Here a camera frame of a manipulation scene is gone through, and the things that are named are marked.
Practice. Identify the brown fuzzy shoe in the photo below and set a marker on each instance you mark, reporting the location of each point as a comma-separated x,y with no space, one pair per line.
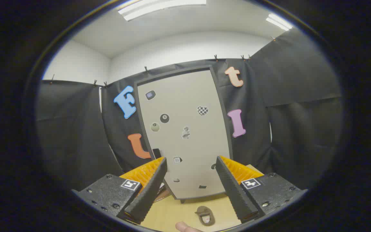
201,211

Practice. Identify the black backdrop cloth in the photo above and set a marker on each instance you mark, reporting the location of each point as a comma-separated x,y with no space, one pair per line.
76,129

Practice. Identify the short ceiling light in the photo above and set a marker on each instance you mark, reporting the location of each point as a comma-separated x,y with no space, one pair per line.
279,22

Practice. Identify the brown book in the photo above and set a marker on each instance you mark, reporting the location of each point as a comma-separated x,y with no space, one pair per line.
163,195

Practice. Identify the grey shoe cabinet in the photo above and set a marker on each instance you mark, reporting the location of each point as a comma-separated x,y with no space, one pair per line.
172,73

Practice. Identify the long ceiling light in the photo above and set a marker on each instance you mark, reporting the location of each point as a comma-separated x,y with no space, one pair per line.
159,6

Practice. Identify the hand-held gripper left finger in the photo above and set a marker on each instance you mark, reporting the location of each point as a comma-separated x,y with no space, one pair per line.
147,193

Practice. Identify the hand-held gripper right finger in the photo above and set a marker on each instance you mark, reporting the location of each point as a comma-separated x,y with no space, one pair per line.
233,193

